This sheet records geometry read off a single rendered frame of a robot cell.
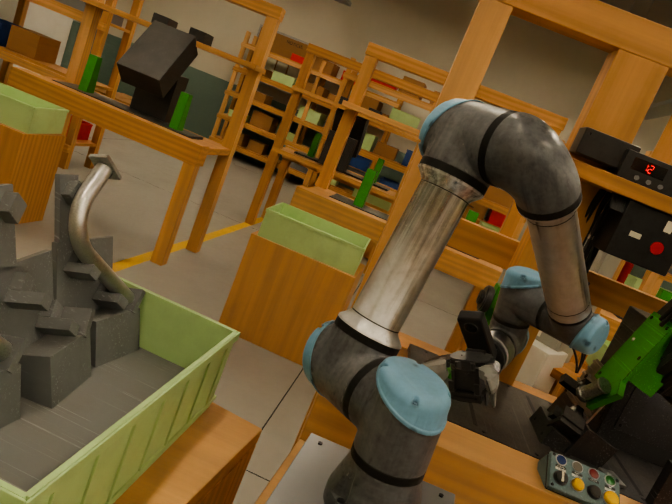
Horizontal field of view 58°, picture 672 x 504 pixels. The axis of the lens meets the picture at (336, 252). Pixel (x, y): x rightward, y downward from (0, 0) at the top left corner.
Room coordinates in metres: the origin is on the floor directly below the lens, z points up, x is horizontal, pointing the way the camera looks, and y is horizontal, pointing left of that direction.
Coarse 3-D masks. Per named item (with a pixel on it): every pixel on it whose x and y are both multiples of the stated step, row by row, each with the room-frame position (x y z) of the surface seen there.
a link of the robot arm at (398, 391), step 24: (384, 360) 0.85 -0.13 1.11; (408, 360) 0.88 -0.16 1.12; (360, 384) 0.84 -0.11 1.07; (384, 384) 0.80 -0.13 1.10; (408, 384) 0.81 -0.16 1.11; (432, 384) 0.83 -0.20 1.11; (360, 408) 0.82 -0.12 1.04; (384, 408) 0.79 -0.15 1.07; (408, 408) 0.78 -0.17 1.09; (432, 408) 0.79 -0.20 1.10; (360, 432) 0.82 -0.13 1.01; (384, 432) 0.78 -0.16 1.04; (408, 432) 0.78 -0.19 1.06; (432, 432) 0.79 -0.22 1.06; (360, 456) 0.80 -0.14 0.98; (384, 456) 0.78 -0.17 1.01; (408, 456) 0.78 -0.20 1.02
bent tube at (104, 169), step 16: (96, 160) 1.05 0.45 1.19; (96, 176) 1.02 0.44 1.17; (112, 176) 1.07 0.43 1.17; (80, 192) 0.99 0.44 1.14; (96, 192) 1.01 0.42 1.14; (80, 208) 0.98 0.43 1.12; (80, 224) 0.97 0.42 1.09; (80, 240) 0.97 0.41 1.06; (80, 256) 0.98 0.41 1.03; (96, 256) 1.01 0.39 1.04; (112, 272) 1.05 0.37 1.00; (112, 288) 1.06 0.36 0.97; (128, 288) 1.10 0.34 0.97; (128, 304) 1.10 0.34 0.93
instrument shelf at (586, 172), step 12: (588, 168) 1.59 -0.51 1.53; (588, 180) 1.59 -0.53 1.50; (600, 180) 1.58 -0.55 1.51; (612, 180) 1.58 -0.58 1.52; (624, 180) 1.58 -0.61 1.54; (624, 192) 1.58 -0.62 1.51; (636, 192) 1.58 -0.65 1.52; (648, 192) 1.58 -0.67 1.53; (648, 204) 1.58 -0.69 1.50; (660, 204) 1.58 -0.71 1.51
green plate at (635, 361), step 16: (656, 320) 1.39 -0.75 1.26; (640, 336) 1.40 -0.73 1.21; (656, 336) 1.34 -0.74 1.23; (624, 352) 1.40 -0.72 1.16; (640, 352) 1.35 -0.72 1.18; (656, 352) 1.33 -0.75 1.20; (608, 368) 1.41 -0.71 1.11; (624, 368) 1.35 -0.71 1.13; (640, 368) 1.33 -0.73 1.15; (656, 368) 1.33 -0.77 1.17; (640, 384) 1.33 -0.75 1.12; (656, 384) 1.33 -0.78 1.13
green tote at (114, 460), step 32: (160, 320) 1.13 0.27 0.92; (192, 320) 1.12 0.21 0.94; (160, 352) 1.13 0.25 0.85; (192, 352) 1.12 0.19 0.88; (224, 352) 1.07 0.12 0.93; (192, 384) 0.94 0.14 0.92; (128, 416) 0.71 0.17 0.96; (160, 416) 0.82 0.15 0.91; (192, 416) 1.01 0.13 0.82; (96, 448) 0.63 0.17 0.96; (128, 448) 0.73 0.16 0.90; (160, 448) 0.89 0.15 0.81; (0, 480) 0.52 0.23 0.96; (64, 480) 0.57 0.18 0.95; (96, 480) 0.67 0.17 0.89; (128, 480) 0.78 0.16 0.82
